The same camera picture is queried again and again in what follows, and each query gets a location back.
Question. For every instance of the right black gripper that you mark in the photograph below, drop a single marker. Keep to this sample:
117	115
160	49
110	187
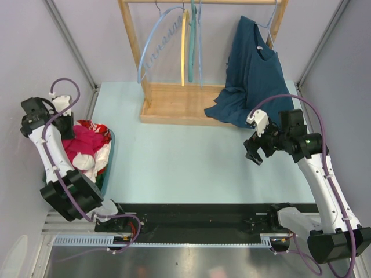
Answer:
253	145

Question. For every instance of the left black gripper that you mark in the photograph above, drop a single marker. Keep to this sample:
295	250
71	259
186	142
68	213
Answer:
69	134

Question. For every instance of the pink t shirt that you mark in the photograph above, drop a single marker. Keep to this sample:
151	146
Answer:
83	146

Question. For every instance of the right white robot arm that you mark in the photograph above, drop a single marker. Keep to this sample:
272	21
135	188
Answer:
339	234

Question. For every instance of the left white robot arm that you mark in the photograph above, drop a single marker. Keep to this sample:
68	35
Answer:
67	190

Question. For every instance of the white and red shirt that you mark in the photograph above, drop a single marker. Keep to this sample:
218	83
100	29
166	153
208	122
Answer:
102	155

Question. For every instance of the dark blue t shirt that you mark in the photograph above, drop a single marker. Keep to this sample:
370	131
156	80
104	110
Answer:
253	74

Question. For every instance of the light blue notched hanger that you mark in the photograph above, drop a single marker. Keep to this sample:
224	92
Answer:
152	50

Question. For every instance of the teal hanger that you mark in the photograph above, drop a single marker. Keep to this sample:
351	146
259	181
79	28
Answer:
191	51

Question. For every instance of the yellow hanger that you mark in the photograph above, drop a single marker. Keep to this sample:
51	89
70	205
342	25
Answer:
184	36

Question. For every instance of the thin blue hanger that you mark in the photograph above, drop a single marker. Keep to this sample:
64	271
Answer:
200	44

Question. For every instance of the green garment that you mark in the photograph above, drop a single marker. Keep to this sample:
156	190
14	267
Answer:
100	179

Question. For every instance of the teal laundry basket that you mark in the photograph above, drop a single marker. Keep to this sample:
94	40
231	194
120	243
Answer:
107	170

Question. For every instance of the wooden clothes rack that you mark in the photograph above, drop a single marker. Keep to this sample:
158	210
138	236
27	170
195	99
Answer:
170	103

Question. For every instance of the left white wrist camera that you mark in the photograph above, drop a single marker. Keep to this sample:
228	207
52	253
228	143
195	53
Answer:
60	102

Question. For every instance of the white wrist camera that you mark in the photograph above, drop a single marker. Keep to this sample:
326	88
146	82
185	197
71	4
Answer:
60	102
259	120

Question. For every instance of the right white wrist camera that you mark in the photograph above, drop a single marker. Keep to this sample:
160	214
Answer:
259	120

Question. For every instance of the white slotted cable duct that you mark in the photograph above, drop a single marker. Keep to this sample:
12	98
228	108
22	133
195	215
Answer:
116	241

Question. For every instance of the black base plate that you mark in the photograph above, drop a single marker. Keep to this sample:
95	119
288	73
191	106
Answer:
195	223

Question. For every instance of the light blue wire hanger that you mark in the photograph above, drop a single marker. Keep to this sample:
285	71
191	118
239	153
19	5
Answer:
268	27

